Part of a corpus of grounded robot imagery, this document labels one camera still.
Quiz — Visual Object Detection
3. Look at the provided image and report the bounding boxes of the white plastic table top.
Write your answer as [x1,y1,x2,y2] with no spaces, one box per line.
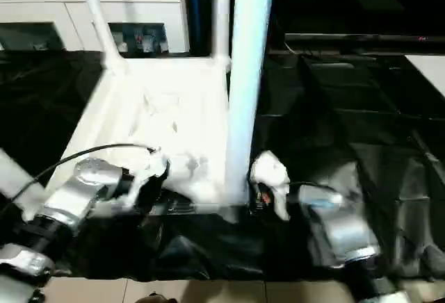
[21,54,254,222]

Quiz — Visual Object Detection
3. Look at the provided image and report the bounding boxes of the white plastic table leg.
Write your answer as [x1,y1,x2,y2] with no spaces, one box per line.
[0,149,47,212]
[73,0,127,73]
[222,0,277,208]
[212,0,232,67]

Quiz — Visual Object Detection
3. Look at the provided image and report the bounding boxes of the black plastic table mat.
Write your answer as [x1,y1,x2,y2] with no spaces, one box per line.
[0,49,445,281]

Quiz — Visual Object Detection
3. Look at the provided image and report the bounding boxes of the black flat bar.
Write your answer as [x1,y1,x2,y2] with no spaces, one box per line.
[284,33,445,46]

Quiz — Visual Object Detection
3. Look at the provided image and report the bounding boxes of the white flat board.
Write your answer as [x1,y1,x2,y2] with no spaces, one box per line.
[405,54,445,97]

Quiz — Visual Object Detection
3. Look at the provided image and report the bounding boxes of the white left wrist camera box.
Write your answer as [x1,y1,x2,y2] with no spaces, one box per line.
[125,149,172,201]

